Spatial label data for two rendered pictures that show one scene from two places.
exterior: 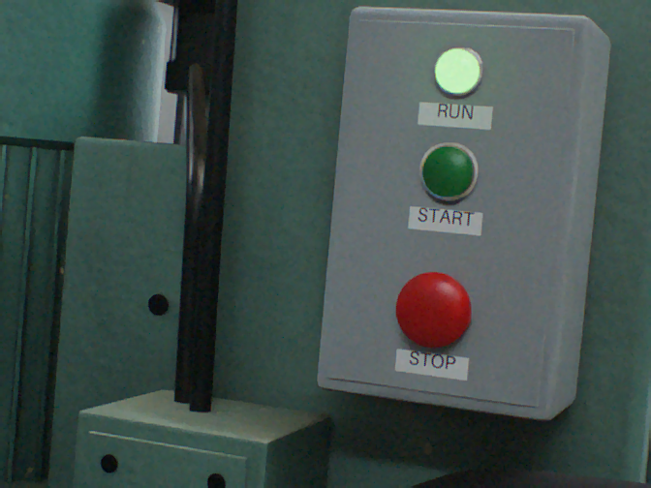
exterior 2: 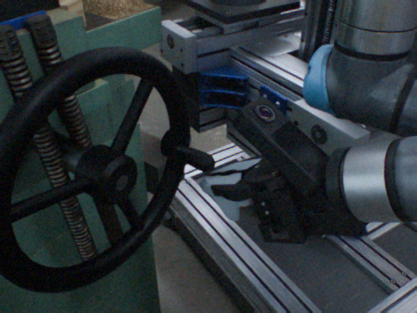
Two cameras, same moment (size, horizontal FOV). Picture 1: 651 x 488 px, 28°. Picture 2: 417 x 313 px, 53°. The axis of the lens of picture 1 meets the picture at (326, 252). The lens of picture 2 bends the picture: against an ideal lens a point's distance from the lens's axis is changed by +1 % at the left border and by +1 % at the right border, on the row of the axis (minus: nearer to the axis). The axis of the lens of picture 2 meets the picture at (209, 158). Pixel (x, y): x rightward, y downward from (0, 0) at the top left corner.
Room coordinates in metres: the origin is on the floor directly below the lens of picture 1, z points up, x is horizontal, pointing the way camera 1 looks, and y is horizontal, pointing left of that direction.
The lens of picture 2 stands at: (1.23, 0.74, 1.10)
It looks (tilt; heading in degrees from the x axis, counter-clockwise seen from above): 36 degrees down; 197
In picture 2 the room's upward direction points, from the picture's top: straight up
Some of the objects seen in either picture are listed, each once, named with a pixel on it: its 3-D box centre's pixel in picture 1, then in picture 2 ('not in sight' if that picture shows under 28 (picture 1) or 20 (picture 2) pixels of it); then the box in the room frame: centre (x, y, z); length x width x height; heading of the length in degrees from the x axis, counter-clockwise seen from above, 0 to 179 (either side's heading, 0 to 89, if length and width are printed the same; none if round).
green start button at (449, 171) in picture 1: (448, 171); not in sight; (0.52, -0.04, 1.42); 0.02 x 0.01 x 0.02; 70
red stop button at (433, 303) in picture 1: (433, 309); not in sight; (0.52, -0.04, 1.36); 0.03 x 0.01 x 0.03; 70
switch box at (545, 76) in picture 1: (464, 210); not in sight; (0.55, -0.06, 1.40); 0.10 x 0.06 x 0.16; 70
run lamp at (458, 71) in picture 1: (456, 71); not in sight; (0.52, -0.04, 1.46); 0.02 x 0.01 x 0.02; 70
